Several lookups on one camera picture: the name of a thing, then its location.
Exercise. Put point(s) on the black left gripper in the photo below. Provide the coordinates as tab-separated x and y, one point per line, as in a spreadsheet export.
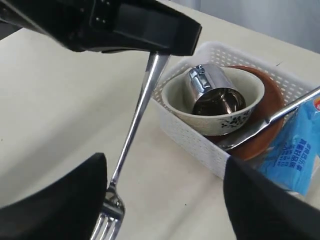
107	26

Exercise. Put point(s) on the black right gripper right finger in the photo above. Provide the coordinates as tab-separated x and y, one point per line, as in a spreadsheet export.
260	210

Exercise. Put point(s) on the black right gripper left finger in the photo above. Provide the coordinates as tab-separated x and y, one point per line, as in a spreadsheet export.
67	209

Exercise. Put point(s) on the steel fork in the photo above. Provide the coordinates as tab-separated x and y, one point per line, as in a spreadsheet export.
113	208

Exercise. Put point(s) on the shiny steel cup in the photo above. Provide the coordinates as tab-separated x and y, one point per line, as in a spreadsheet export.
209	92

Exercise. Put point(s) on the blue chips bag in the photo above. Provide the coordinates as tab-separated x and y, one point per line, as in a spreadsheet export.
290	163

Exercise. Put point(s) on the steel knife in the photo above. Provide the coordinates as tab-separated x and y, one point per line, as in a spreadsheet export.
248	133

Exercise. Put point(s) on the white perforated plastic basket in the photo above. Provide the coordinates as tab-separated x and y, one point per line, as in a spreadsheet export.
281	88

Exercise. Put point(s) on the cream ceramic bowl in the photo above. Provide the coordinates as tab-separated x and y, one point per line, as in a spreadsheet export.
249	85

